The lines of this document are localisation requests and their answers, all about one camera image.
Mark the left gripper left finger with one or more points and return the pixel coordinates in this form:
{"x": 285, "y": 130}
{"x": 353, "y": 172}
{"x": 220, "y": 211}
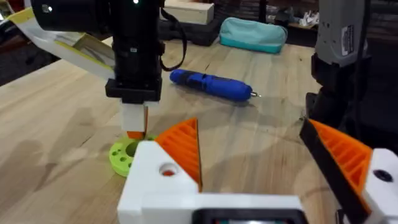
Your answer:
{"x": 155, "y": 186}

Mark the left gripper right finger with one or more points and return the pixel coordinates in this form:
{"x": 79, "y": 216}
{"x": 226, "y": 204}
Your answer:
{"x": 357, "y": 174}

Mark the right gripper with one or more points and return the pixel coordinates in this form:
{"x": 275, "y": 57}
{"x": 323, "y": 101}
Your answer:
{"x": 136, "y": 56}

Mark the blue electric screwdriver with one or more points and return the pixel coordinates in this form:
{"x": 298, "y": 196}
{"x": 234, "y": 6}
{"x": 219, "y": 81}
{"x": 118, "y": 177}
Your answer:
{"x": 214, "y": 85}

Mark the green disc with holes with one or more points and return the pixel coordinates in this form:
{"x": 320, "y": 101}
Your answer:
{"x": 122, "y": 158}

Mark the black case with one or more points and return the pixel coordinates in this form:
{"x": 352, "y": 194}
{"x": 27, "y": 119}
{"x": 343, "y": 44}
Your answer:
{"x": 192, "y": 32}

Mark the white and yellow cardboard box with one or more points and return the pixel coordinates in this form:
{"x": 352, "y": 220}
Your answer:
{"x": 62, "y": 46}

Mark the cream box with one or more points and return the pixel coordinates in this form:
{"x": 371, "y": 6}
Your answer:
{"x": 189, "y": 12}

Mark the teal zip pouch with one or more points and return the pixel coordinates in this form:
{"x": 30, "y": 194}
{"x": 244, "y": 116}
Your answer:
{"x": 253, "y": 35}

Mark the crumpled white paper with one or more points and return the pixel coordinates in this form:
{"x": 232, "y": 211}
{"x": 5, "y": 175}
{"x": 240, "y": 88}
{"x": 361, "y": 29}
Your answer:
{"x": 309, "y": 18}

